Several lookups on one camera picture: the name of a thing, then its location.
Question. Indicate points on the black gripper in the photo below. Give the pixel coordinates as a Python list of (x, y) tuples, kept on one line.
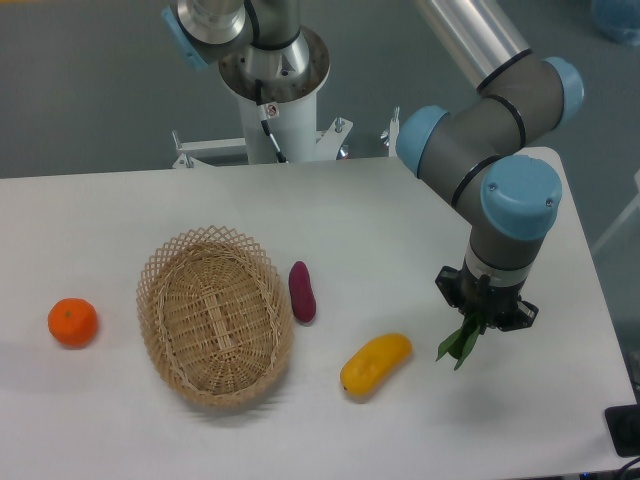
[(500, 307)]

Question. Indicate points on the green leafy vegetable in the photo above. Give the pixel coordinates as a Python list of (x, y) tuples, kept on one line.
[(460, 344)]

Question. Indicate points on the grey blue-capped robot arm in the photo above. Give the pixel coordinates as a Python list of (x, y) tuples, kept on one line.
[(473, 160)]

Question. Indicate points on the yellow mango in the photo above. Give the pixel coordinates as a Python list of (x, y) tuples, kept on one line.
[(373, 363)]

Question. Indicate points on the black device at table edge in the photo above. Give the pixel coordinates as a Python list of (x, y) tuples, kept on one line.
[(623, 425)]

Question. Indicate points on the purple sweet potato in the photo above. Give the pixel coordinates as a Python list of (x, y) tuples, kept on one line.
[(303, 300)]

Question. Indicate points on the woven wicker basket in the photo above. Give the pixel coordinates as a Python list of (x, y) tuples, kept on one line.
[(215, 317)]

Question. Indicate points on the blue bag in corner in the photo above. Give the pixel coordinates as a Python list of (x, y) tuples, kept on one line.
[(618, 20)]

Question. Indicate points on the orange tangerine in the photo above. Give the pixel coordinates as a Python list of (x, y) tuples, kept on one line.
[(73, 322)]

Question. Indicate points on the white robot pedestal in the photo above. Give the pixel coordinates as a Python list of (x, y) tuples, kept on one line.
[(276, 93)]

